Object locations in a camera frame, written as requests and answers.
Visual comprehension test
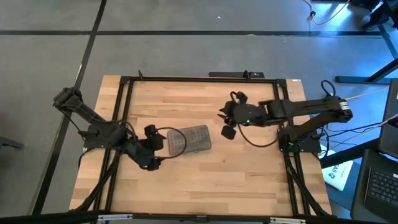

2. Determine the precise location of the white booklet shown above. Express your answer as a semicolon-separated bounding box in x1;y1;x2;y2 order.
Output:
322;149;355;192

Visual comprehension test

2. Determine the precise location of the black desk leg frame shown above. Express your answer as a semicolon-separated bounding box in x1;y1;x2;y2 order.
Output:
335;18;398;84

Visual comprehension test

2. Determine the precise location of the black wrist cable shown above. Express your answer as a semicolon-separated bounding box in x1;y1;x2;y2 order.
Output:
236;123;280;148
154;126;188;160

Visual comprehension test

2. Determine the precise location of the black laptop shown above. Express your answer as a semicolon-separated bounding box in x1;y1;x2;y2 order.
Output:
350;77;398;223

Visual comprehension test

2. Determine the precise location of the beige cable black plug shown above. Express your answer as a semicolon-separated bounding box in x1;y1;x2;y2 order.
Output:
303;0;351;26

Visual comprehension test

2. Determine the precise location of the black mounting bar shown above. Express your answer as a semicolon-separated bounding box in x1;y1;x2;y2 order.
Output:
208;70;266;79

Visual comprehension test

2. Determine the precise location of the silver metal bracket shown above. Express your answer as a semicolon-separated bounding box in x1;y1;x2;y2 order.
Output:
269;217;307;224
97;213;134;223

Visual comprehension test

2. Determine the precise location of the person's foot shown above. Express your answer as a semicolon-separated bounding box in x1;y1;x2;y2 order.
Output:
360;0;391;31

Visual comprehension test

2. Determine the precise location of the white cable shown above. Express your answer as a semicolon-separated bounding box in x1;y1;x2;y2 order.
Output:
377;113;398;128

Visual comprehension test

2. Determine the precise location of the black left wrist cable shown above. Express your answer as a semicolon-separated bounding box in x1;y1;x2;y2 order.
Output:
154;126;188;160

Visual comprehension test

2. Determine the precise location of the black aluminium table frame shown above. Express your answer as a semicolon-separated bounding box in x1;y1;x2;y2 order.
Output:
70;70;335;224

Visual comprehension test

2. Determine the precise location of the black cable bundle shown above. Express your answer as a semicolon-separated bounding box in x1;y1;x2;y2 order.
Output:
285;152;332;217
76;148;122;212

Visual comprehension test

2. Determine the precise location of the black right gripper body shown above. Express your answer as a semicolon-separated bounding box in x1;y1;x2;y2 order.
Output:
221;91;262;141

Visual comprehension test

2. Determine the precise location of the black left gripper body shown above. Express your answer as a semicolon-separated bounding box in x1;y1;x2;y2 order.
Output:
143;124;163;172

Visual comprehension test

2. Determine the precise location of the clear plastic pencil case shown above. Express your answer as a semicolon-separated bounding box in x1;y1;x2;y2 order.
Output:
167;124;213;156

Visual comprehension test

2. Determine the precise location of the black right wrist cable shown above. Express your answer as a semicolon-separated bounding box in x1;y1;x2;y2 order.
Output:
236;123;280;148

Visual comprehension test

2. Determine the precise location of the grey metal floor foot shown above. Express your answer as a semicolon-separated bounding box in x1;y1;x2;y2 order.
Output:
0;136;24;150

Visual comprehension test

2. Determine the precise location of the yellow extension cable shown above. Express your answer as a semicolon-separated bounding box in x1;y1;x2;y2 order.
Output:
343;85;391;101

